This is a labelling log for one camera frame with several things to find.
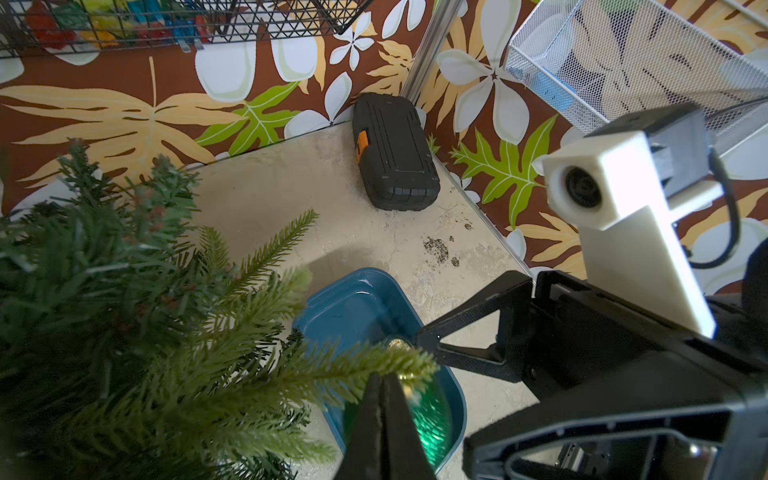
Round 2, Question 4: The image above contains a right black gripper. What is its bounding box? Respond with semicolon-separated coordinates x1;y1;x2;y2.
415;271;767;479

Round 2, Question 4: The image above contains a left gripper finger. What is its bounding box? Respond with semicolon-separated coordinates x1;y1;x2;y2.
335;373;436;480

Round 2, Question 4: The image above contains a green glitter ball ornament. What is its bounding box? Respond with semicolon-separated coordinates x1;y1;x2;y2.
341;371;455;470

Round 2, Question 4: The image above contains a small green christmas tree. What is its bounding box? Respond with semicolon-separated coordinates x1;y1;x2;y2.
1;140;437;479

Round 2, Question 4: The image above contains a gold ball ornament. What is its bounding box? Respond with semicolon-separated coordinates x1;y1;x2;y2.
384;336;414;352

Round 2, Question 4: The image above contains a teal plastic tray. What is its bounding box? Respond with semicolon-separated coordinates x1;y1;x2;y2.
293;268;467;472

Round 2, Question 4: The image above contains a black hard case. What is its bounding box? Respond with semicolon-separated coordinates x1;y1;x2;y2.
352;93;440;211

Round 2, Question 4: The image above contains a blue object in basket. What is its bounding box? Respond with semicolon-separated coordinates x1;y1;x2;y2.
524;71;573;112

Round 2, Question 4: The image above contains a white mesh basket right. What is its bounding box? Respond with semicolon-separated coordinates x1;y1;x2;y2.
505;1;767;153

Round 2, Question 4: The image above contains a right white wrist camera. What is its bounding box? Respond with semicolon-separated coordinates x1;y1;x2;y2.
541;103;724;337

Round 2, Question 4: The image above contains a black wire basket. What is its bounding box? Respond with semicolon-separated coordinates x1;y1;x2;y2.
1;0;370;59

